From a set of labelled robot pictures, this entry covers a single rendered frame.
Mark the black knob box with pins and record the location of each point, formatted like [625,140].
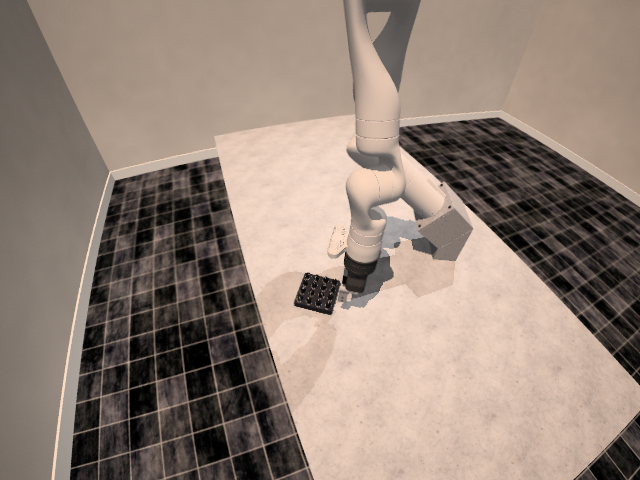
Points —
[315,287]

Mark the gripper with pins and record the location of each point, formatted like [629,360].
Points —
[359,260]

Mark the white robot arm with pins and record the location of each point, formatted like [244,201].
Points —
[377,111]

